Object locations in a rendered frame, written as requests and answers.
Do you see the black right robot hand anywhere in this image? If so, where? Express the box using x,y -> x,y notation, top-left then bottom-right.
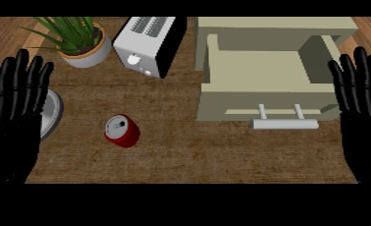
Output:
327,46 -> 371,185

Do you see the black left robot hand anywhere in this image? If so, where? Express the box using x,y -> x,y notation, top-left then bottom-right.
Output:
0,48 -> 55,185

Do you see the beige open drawer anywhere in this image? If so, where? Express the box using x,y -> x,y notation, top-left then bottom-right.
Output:
196,33 -> 345,123

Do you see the red soda can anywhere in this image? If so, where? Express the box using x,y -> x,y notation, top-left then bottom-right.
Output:
104,114 -> 142,149

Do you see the grey round plate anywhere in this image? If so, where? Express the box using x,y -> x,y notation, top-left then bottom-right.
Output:
40,88 -> 65,141

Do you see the green plant in grey pot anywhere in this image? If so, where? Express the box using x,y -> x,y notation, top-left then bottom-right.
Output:
20,16 -> 114,69

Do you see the beige cabinet body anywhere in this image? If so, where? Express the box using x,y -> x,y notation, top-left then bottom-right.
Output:
195,16 -> 360,72

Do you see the silver toaster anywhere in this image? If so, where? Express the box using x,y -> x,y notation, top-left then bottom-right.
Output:
112,16 -> 189,80

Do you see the white drawer handle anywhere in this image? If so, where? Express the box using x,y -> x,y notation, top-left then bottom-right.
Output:
249,103 -> 322,131

